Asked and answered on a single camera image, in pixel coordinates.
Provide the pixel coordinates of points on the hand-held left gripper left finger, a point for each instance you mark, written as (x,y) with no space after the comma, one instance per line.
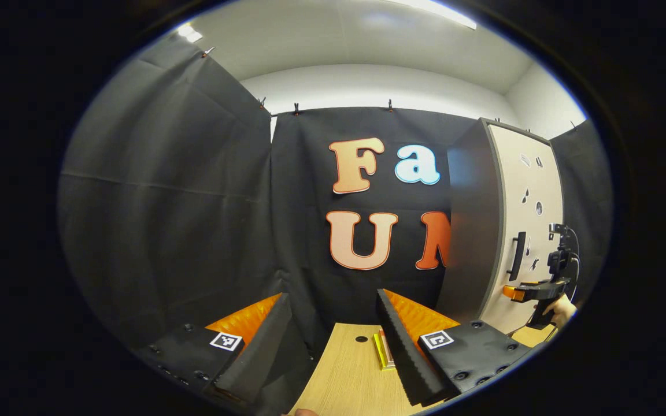
(255,358)

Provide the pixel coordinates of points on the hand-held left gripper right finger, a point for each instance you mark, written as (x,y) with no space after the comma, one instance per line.
(405,358)

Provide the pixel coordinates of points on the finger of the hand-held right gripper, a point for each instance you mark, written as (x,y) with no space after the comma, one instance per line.
(513,293)

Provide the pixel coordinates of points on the dark grey cabinet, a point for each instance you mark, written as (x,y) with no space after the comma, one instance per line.
(472,242)

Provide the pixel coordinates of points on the white cabinet door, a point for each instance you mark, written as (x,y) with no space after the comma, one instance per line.
(512,190)

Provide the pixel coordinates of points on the yellow book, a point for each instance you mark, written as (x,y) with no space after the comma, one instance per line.
(379,352)

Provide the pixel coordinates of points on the black backdrop cloth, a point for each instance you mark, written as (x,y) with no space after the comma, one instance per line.
(194,231)

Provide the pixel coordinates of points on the row of backdrop clips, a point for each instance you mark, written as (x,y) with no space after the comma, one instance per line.
(390,106)

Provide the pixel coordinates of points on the long ceiling light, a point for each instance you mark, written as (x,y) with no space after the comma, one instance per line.
(448,12)

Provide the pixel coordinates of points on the small ceiling light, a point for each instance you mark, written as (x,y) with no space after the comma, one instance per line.
(189,33)

